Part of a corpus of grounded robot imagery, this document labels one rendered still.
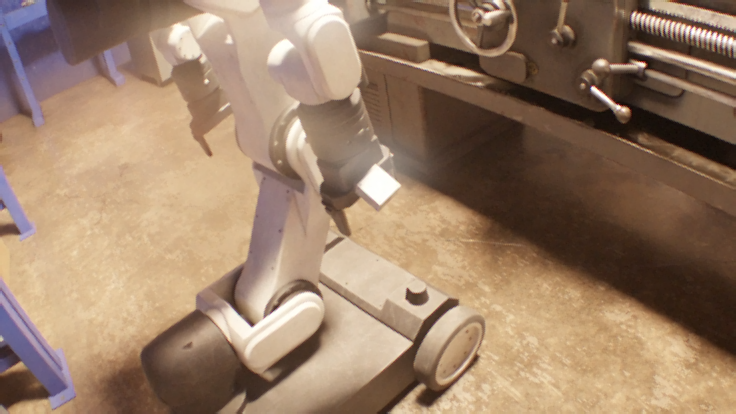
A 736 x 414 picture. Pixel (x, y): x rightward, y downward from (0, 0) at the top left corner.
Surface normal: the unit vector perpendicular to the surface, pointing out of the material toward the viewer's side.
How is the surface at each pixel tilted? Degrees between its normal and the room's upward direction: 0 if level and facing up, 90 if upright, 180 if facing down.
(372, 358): 0
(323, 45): 90
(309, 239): 90
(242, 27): 90
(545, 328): 0
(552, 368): 0
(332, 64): 90
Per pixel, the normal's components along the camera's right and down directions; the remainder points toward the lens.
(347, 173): 0.70, 0.34
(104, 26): 0.69, 0.63
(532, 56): -0.77, 0.45
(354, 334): -0.14, -0.80
